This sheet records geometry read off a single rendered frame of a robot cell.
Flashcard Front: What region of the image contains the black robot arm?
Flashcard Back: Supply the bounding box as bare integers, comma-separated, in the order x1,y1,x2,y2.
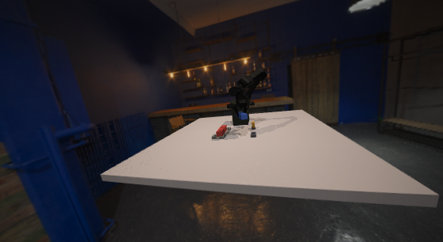
229,67,267,110

